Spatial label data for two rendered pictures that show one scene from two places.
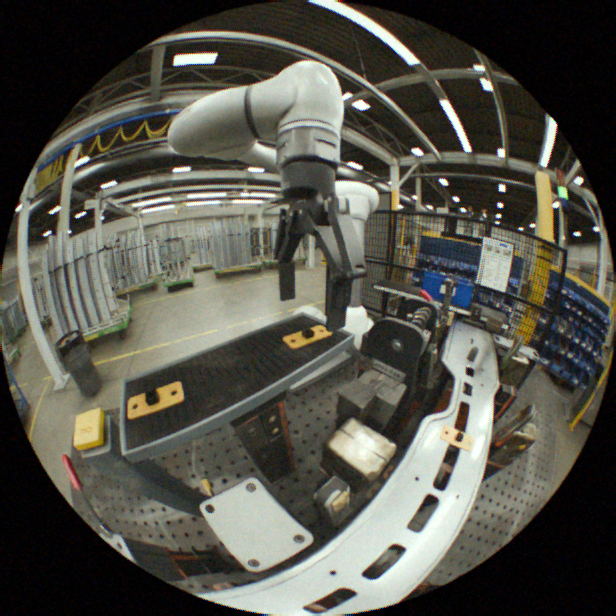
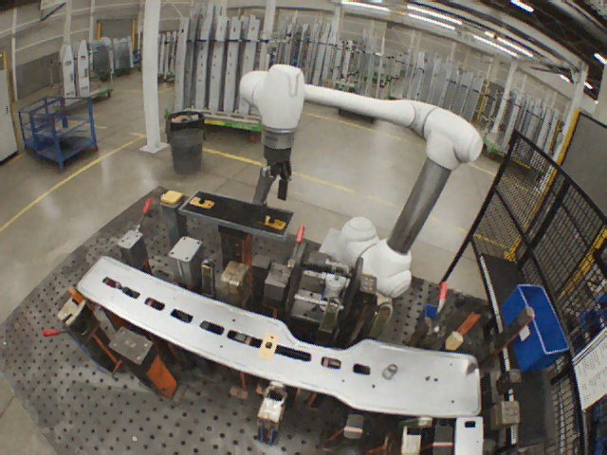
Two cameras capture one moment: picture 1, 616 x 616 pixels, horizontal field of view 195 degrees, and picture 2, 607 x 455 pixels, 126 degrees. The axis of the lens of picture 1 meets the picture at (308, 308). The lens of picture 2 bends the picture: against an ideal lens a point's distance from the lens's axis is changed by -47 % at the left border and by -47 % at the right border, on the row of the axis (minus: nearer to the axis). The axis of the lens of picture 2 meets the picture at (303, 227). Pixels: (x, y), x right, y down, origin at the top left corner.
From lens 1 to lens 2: 0.74 m
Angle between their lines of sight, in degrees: 46
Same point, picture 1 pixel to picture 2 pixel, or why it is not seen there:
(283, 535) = (186, 255)
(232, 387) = (224, 215)
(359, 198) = (443, 140)
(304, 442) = not seen: hidden behind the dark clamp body
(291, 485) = not seen: hidden behind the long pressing
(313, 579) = (169, 293)
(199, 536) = not seen: hidden behind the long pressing
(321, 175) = (268, 154)
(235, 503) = (191, 242)
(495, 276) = (594, 376)
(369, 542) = (193, 305)
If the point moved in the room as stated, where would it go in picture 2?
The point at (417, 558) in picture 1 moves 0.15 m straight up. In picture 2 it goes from (181, 329) to (170, 298)
